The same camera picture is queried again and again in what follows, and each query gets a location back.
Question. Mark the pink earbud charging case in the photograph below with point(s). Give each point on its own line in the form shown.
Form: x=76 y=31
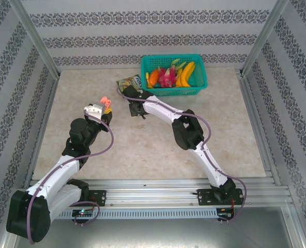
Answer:
x=106 y=101

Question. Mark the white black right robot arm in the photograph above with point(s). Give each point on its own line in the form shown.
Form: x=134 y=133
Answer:
x=163 y=109

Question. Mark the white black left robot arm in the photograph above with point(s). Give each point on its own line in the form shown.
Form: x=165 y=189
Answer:
x=57 y=170

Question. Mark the green snack packet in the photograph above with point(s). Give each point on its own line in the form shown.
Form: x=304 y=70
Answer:
x=132 y=80

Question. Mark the yellow fruit slice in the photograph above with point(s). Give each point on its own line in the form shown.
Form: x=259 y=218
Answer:
x=147 y=78

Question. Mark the orange mango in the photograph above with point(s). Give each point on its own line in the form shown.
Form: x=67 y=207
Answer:
x=154 y=76

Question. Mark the pink dragon fruit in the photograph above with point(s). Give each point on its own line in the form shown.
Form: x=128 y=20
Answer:
x=166 y=76

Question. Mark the slim yellow banana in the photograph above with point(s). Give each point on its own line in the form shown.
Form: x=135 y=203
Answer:
x=179 y=77

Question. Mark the teal plastic basket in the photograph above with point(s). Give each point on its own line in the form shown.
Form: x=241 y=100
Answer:
x=199 y=77

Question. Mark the grey metal sheet panel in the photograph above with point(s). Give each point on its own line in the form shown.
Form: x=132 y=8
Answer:
x=168 y=235

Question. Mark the aluminium side rail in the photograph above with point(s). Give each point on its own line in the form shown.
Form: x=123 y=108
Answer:
x=259 y=129
x=42 y=129

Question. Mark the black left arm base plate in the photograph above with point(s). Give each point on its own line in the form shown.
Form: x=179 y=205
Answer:
x=98 y=197

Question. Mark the aluminium mounting rail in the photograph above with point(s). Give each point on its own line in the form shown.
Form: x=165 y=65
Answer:
x=153 y=196

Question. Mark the aluminium frame post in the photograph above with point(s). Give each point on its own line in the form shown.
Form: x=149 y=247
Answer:
x=265 y=38
x=36 y=41

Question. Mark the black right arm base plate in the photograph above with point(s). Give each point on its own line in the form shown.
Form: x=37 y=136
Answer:
x=204 y=197

